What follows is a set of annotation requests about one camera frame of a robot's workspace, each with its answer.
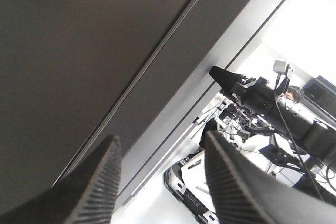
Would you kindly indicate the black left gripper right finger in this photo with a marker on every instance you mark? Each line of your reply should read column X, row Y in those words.
column 242, row 193

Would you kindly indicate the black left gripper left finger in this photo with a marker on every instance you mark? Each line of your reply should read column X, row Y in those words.
column 87, row 195

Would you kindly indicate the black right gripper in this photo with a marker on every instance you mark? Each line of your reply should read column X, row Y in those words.
column 256, row 96

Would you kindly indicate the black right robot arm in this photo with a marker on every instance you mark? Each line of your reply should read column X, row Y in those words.
column 312, row 135

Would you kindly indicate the black robot mobile base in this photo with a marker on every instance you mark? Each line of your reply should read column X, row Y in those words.
column 186, row 181

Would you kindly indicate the person with black hair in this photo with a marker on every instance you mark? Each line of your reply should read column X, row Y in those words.
column 295, row 94

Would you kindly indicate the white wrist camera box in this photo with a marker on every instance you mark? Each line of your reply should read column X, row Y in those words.
column 283, row 67

